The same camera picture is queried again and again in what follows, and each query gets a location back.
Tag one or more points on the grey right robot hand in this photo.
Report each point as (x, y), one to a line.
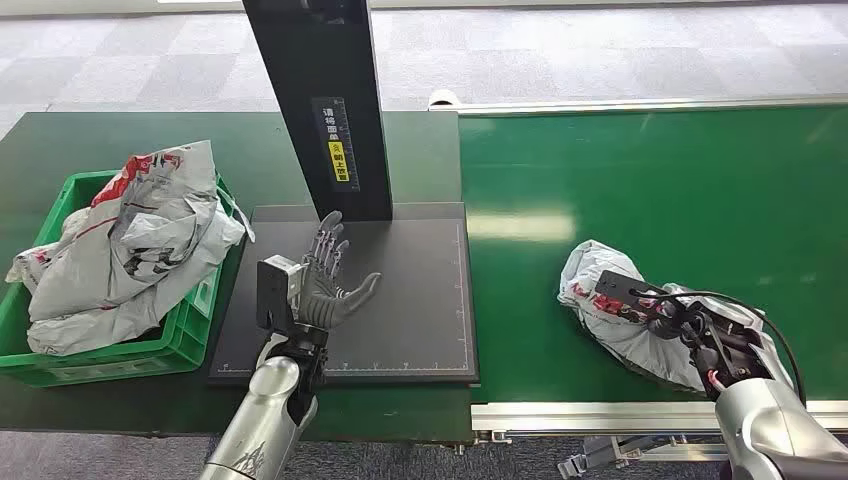
(669, 324)

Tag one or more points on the black scanner base plate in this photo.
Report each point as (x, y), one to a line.
(411, 298)

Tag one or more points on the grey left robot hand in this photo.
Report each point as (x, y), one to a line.
(324, 298)

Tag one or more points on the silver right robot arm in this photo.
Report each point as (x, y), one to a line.
(768, 424)

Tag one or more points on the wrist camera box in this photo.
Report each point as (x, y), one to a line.
(273, 291)
(619, 288)

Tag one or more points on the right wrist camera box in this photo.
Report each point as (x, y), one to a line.
(619, 288)

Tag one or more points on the grey mailer bag red label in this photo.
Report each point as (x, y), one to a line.
(596, 265)

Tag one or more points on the black scanner column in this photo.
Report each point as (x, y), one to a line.
(318, 60)

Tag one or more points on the green conveyor belt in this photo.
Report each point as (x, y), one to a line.
(662, 185)

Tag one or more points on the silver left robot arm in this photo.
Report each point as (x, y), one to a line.
(265, 417)

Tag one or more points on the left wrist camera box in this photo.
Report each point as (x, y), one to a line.
(273, 291)

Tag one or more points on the green plastic crate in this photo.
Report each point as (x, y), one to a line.
(179, 338)

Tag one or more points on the aluminium conveyor side rail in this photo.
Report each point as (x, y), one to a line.
(583, 416)
(629, 104)

